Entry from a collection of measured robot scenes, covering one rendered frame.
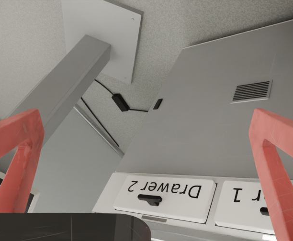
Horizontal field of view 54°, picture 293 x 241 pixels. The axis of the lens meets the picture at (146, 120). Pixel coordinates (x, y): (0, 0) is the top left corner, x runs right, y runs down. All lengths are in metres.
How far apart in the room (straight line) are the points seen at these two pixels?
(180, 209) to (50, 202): 1.53
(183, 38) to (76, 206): 1.44
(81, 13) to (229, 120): 1.05
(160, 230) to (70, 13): 1.28
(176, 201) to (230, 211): 0.14
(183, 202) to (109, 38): 1.11
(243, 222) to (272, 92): 0.44
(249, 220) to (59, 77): 1.11
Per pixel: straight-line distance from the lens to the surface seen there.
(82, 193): 2.32
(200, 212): 0.72
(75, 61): 1.56
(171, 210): 0.76
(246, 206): 0.69
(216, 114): 0.96
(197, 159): 0.85
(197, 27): 1.46
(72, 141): 2.28
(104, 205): 0.93
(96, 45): 1.66
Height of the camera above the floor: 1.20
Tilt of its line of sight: 36 degrees down
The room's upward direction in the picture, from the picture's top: 152 degrees counter-clockwise
